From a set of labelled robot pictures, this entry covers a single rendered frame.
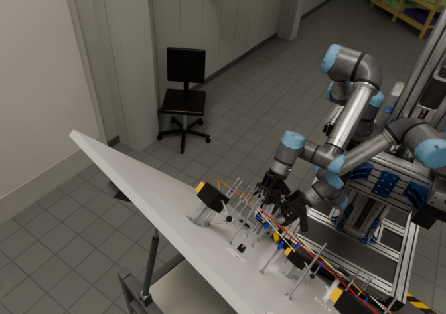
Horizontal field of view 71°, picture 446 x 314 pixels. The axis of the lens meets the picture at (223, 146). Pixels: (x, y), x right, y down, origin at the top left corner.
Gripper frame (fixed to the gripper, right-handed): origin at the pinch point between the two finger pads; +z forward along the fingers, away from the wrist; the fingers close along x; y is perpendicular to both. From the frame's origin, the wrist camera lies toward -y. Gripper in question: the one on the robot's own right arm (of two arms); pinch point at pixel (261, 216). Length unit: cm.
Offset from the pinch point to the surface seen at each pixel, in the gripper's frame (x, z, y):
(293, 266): 27.3, -5.7, 21.8
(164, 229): 20, -21, 66
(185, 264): -22.2, 40.6, 5.6
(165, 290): -18, 47, 17
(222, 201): 17, -23, 49
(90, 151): -7, -23, 70
